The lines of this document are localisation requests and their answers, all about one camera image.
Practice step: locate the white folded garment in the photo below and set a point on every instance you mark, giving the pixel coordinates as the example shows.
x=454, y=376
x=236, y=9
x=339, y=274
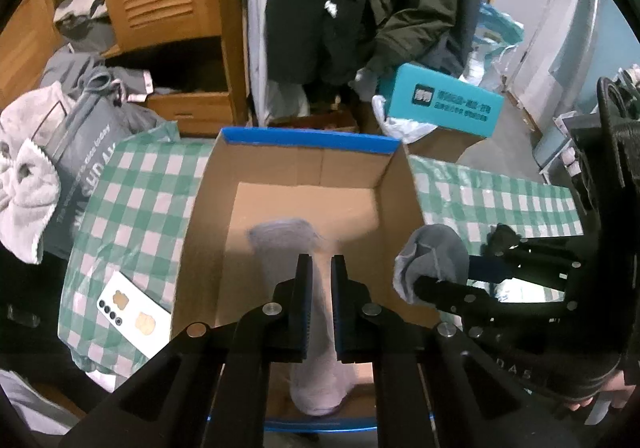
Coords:
x=82, y=3

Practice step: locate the person's right hand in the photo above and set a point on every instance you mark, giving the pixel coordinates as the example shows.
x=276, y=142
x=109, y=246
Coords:
x=582, y=385

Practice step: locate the small brown cardboard box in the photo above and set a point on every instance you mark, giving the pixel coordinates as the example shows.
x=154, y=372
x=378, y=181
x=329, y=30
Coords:
x=315, y=121

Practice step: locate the white card with stickers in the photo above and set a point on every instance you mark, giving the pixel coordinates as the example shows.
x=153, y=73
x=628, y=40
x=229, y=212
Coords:
x=131, y=310

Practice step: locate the grey shopping bag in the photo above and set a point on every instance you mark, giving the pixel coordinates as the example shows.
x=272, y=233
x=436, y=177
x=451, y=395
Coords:
x=85, y=153

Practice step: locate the green checked tablecloth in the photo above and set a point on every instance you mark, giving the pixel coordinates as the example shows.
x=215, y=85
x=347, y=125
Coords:
x=135, y=208

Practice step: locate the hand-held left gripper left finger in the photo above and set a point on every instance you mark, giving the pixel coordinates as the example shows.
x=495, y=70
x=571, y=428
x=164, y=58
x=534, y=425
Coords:
x=302, y=313

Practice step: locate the blue-edged cardboard box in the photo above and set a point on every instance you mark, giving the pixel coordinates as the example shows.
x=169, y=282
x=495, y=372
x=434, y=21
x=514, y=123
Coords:
x=300, y=200

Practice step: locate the dark cloth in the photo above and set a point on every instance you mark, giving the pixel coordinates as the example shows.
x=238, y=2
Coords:
x=30, y=298

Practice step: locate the wooden wardrobe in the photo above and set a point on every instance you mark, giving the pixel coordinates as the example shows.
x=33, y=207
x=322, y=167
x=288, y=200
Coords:
x=235, y=53

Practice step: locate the large brown cardboard box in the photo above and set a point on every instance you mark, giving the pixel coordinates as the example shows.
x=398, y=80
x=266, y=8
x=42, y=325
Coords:
x=445, y=146

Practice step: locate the light blue plastic bag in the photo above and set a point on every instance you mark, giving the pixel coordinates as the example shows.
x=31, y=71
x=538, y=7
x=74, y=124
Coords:
x=500, y=36

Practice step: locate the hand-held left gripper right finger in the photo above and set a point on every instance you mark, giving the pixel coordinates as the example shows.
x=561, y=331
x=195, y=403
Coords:
x=339, y=313

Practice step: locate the white hanging garment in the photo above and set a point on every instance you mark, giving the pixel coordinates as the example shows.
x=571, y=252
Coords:
x=257, y=28

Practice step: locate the teal box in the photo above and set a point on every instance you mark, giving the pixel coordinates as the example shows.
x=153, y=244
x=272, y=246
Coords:
x=440, y=101

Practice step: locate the grey hoodie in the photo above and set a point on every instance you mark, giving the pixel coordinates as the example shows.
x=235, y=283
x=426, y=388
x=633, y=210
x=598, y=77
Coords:
x=70, y=68

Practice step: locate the light grey sock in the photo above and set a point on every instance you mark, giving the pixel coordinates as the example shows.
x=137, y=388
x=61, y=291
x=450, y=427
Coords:
x=285, y=240

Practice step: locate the pale blue panel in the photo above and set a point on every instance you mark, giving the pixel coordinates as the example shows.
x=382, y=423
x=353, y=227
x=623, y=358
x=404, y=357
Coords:
x=552, y=153

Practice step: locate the black jacket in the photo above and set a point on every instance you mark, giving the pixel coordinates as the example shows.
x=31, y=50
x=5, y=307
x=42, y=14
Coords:
x=310, y=3

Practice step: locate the white plastic bag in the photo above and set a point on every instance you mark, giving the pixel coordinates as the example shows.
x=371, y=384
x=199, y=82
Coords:
x=400, y=126

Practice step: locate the grey fluffy towel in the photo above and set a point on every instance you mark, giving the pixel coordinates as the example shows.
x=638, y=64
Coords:
x=25, y=190

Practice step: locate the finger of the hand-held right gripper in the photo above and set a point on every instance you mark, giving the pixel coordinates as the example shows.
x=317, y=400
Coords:
x=460, y=299
x=530, y=253

